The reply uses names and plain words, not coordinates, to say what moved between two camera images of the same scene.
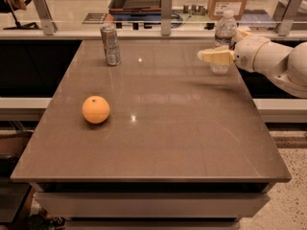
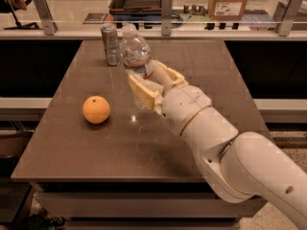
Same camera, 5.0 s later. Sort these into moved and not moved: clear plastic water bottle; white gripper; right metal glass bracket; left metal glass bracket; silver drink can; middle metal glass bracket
Moved: clear plastic water bottle; white gripper
Not moved: left metal glass bracket; silver drink can; middle metal glass bracket; right metal glass bracket
